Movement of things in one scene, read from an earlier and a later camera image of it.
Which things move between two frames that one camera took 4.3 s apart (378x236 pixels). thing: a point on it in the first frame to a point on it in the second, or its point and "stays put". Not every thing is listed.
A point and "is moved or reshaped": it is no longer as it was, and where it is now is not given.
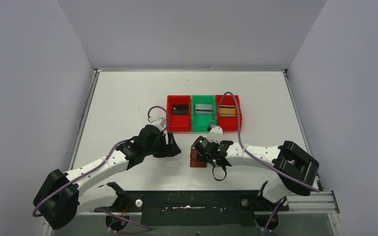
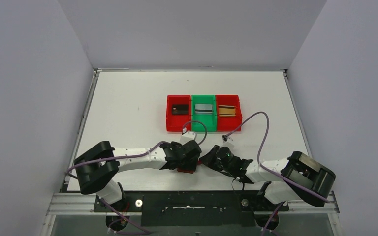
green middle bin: x=201 y=122 stays put
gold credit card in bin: x=227 y=111 stays put
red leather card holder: x=194 y=162 is moved or reshaped
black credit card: x=180 y=109 stays put
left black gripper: x=167 y=147 to x=187 y=159
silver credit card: x=203 y=109 stays put
